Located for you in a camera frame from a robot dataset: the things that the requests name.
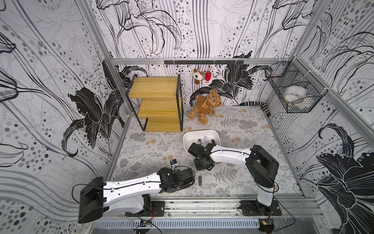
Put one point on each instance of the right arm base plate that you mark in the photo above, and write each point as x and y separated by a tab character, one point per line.
254	208

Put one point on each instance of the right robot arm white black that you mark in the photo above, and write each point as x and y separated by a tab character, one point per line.
261	165

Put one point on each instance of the wooden shelf black metal frame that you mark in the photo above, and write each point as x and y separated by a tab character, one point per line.
157	103

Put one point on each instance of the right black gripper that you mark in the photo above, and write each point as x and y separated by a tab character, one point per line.
197	150

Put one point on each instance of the brown teddy bear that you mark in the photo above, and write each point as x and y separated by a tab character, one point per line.
205	106

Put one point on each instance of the striped fabric piece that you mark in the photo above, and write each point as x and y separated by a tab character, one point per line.
262	105

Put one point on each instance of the white tape roll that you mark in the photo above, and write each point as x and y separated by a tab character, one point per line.
293	93

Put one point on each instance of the small black electronics module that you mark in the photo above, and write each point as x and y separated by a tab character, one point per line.
266	226

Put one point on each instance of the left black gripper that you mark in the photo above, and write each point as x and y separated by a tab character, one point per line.
186	185

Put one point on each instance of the small hanging plush dog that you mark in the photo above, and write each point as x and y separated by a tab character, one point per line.
198	76

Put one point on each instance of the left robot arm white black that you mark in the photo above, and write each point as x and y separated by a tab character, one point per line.
130	197

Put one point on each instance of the white plastic storage box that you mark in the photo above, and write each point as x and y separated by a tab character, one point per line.
192	137

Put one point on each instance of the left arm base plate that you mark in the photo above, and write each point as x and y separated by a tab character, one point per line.
144	206

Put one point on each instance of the red hanging plush toy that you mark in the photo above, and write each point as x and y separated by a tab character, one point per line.
207	76

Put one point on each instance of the black hook rail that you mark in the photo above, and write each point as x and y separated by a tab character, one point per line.
209	62

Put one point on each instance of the small circuit board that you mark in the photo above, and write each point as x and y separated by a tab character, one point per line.
145	224

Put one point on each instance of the black wire basket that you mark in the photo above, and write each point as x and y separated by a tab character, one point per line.
291	73

